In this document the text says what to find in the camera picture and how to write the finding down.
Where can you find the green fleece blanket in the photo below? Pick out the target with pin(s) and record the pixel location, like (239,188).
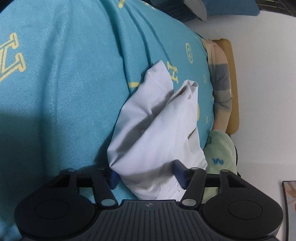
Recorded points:
(220,153)

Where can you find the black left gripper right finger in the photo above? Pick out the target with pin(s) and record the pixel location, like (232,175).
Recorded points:
(192,180)

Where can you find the patchwork pillow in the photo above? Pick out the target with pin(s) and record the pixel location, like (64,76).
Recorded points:
(220,80)

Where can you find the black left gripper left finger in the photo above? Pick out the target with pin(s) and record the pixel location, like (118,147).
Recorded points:
(102,193)

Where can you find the white t-shirt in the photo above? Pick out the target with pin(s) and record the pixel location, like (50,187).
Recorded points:
(156,126)

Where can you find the grey seat cushion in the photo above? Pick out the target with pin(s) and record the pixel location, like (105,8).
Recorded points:
(198,8)

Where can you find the teal patterned bed sheet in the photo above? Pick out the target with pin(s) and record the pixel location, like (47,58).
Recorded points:
(67,68)

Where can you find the framed leaf painting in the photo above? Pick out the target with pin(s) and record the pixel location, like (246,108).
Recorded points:
(289,192)

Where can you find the blue covered chair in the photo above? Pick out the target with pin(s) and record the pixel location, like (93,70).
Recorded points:
(179,11)

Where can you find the black garment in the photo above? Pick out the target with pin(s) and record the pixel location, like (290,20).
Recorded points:
(237,162)

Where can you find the mustard yellow headboard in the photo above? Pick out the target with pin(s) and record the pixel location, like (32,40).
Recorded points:
(234,120)

